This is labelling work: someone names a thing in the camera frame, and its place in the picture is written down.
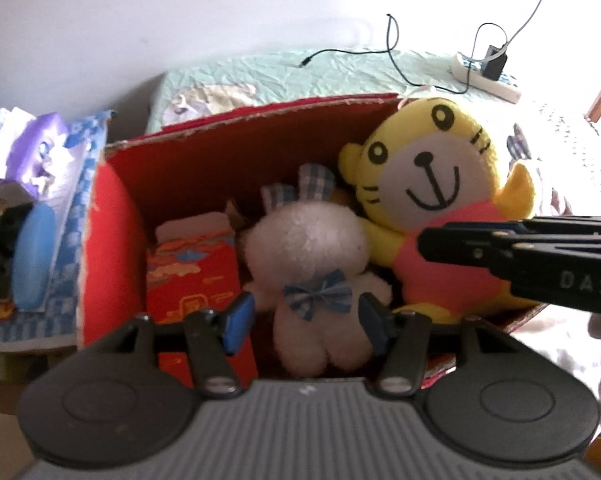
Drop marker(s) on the pile of clutter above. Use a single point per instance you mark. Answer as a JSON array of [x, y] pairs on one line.
[[85, 160]]

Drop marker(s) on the light green bed sheet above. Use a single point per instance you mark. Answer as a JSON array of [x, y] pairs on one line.
[[260, 72]]

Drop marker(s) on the red cardboard box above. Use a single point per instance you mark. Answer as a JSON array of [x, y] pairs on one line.
[[113, 240]]

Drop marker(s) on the yellow plush tiger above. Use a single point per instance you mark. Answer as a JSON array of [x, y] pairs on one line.
[[430, 170]]

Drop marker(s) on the white power strip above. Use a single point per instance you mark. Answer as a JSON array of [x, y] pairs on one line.
[[485, 82]]

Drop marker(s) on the light blue pouch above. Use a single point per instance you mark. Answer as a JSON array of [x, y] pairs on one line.
[[33, 255]]

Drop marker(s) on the red patterned carton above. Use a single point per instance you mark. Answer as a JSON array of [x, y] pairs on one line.
[[195, 270]]

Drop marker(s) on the white plush rabbit blue bow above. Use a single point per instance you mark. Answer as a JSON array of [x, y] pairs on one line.
[[305, 245]]

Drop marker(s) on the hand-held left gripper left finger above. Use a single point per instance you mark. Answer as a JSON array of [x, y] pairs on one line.
[[240, 320]]

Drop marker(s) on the black charger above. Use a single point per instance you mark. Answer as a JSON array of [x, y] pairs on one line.
[[495, 62]]

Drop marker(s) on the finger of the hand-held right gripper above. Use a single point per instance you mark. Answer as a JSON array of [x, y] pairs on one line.
[[555, 225], [455, 247]]

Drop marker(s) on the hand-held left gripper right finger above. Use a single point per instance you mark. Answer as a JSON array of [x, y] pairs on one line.
[[373, 320]]

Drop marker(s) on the purple box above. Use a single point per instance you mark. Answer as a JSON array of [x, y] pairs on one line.
[[40, 150]]

